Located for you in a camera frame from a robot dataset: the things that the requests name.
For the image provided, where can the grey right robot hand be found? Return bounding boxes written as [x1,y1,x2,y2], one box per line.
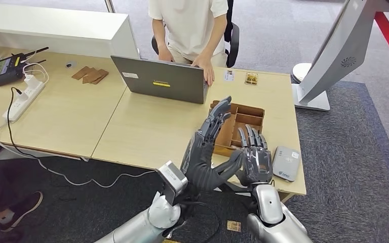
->
[235,124,275,187]

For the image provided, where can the person's left hand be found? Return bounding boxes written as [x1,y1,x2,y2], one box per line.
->
[191,55,216,87]

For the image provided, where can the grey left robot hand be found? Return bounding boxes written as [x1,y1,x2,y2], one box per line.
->
[180,96,245,193]

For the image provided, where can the person's right hand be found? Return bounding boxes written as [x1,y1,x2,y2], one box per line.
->
[158,47,175,63]

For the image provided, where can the brown wooden organizer box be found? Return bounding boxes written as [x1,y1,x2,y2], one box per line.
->
[209,99,266,158]

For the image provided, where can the brown wooden key card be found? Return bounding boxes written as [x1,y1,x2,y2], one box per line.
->
[71,66,92,81]
[90,69,109,85]
[82,68,98,85]

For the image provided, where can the grey laptop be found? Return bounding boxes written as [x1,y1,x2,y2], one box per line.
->
[110,55,213,105]

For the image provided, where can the black office chair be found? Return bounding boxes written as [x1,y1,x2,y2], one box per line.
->
[151,0,241,68]

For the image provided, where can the small clear box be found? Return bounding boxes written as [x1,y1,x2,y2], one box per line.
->
[244,71,259,87]

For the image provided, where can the small brown floor tag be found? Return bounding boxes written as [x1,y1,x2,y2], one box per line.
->
[226,220,242,233]

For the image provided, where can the white cabinet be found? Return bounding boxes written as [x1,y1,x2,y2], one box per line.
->
[0,3,140,60]

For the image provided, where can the silver kiosk stand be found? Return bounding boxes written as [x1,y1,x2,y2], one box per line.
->
[291,0,389,112]

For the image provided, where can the white charger plug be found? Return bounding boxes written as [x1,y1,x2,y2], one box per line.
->
[23,74,40,91]

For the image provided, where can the white power strip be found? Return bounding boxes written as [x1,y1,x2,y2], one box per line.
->
[2,80,46,124]

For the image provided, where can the black remote controller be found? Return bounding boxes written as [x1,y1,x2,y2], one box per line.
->
[0,46,50,87]

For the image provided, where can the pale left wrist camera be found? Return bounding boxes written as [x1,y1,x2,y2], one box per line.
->
[154,160,189,206]

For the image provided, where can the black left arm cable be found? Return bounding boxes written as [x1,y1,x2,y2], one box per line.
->
[172,187,221,243]

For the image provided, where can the white power strip cord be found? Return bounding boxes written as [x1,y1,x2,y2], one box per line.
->
[0,123,157,188]

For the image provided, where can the white charger cable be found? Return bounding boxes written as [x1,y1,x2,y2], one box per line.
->
[21,50,50,85]

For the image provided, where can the black power cable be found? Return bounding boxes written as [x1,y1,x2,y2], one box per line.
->
[6,86,43,163]

